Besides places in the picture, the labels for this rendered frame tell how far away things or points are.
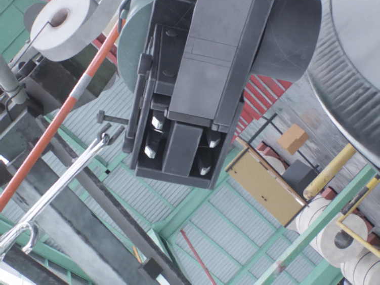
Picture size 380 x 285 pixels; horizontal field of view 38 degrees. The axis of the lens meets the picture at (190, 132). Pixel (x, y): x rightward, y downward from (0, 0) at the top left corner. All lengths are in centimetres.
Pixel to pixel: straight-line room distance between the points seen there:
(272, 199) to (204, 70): 1034
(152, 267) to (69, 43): 52
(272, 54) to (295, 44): 2
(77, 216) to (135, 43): 72
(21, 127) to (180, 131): 80
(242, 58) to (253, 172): 997
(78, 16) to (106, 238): 49
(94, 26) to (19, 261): 52
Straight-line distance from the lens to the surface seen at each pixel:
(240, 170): 1026
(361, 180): 405
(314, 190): 434
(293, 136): 974
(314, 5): 44
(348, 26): 61
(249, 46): 41
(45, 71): 128
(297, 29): 43
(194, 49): 41
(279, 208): 1087
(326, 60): 58
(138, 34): 57
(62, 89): 128
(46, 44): 117
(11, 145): 124
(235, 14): 40
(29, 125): 122
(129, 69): 59
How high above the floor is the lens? 145
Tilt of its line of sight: level
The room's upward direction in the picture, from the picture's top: 136 degrees counter-clockwise
